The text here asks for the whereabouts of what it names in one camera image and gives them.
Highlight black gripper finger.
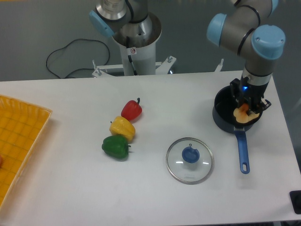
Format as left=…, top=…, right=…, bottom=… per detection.
left=247, top=97, right=258, bottom=114
left=236, top=95, right=247, bottom=108

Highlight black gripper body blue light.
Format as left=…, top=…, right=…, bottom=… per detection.
left=230, top=77, right=271, bottom=111

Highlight round golden bread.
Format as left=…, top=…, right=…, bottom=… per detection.
left=233, top=103, right=260, bottom=123

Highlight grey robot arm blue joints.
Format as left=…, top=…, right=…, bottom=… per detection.
left=93, top=0, right=285, bottom=86

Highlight glass lid blue knob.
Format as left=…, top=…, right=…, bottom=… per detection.
left=166, top=137, right=214, bottom=185

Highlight black device at table edge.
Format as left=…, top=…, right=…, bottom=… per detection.
left=289, top=190, right=301, bottom=214

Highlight red bell pepper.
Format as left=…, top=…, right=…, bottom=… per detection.
left=121, top=97, right=142, bottom=121

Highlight yellow bell pepper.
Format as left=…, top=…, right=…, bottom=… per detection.
left=109, top=116, right=136, bottom=143

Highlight green bell pepper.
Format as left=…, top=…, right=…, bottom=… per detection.
left=102, top=135, right=131, bottom=161

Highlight yellow woven basket tray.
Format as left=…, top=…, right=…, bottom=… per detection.
left=0, top=95, right=52, bottom=206

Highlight dark blue pot with handle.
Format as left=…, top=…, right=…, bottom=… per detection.
left=212, top=86, right=262, bottom=174

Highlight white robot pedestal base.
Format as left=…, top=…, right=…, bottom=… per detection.
left=89, top=10, right=177, bottom=76

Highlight black cable on floor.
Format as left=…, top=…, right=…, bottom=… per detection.
left=46, top=39, right=111, bottom=79

